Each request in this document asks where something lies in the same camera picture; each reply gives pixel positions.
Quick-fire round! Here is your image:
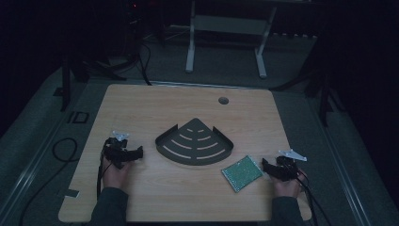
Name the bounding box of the black corner shelf tray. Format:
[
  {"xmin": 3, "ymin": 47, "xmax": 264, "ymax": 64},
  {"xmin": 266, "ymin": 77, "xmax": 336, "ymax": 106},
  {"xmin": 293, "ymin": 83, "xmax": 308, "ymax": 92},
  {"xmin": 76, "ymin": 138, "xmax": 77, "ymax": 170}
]
[{"xmin": 154, "ymin": 118, "xmax": 235, "ymax": 167}]

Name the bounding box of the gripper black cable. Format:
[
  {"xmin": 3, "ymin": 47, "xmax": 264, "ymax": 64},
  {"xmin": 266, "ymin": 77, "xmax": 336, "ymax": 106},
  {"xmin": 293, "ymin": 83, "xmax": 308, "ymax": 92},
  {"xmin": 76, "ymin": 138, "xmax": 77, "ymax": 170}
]
[
  {"xmin": 96, "ymin": 137, "xmax": 114, "ymax": 200},
  {"xmin": 296, "ymin": 170, "xmax": 333, "ymax": 226}
]

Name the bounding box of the white metal stand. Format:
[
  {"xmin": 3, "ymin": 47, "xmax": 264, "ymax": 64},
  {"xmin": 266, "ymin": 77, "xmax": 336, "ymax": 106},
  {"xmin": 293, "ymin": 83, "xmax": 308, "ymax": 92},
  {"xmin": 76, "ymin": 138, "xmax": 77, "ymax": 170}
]
[{"xmin": 184, "ymin": 0, "xmax": 279, "ymax": 79}]

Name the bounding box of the black stand leg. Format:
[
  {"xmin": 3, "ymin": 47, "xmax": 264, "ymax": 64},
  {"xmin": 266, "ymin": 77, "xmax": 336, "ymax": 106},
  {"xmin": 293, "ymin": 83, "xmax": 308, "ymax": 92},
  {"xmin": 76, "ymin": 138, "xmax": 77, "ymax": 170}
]
[{"xmin": 271, "ymin": 27, "xmax": 346, "ymax": 128}]

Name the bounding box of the black tripod stand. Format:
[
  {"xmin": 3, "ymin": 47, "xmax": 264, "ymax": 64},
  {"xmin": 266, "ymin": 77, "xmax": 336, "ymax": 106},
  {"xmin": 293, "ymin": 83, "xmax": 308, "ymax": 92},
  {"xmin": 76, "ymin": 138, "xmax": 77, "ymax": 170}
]
[{"xmin": 59, "ymin": 0, "xmax": 153, "ymax": 112}]

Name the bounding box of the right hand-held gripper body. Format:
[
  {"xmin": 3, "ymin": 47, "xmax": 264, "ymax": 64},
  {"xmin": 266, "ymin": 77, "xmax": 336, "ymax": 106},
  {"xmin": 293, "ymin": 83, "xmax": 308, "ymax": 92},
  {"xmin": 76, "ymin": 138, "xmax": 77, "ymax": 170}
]
[{"xmin": 266, "ymin": 149, "xmax": 308, "ymax": 183}]

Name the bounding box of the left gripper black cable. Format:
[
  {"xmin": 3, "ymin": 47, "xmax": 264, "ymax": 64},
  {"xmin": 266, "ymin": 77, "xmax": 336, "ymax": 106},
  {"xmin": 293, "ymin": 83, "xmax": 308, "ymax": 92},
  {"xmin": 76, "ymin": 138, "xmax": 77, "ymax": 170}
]
[{"xmin": 96, "ymin": 137, "xmax": 114, "ymax": 200}]

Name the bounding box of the person's left hand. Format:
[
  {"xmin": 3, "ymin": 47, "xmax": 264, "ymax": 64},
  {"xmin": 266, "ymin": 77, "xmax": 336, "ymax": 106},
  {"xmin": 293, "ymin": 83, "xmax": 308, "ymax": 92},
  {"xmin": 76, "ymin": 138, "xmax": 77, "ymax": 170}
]
[{"xmin": 102, "ymin": 155, "xmax": 134, "ymax": 191}]

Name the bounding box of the person's right hand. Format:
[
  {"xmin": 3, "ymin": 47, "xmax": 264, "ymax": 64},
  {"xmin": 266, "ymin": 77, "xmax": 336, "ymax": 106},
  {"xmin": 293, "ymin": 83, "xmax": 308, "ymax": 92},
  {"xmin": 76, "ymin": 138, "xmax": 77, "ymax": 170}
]
[{"xmin": 270, "ymin": 169, "xmax": 310, "ymax": 200}]

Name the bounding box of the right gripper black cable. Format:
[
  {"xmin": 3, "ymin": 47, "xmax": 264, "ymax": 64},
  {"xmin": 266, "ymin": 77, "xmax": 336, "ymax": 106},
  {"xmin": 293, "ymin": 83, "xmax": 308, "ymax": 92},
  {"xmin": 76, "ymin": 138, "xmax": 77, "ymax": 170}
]
[{"xmin": 296, "ymin": 170, "xmax": 333, "ymax": 226}]

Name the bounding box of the black floor cable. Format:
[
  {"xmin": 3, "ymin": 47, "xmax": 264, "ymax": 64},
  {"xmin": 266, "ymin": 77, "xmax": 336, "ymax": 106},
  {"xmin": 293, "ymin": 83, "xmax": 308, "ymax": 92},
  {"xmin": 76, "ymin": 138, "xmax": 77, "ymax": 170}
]
[{"xmin": 18, "ymin": 137, "xmax": 79, "ymax": 226}]

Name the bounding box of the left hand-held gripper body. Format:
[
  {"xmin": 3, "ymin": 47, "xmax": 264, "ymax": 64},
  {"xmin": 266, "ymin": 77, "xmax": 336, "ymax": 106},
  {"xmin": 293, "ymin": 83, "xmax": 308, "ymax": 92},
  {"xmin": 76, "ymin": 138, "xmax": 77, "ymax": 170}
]
[{"xmin": 103, "ymin": 130, "xmax": 136, "ymax": 170}]

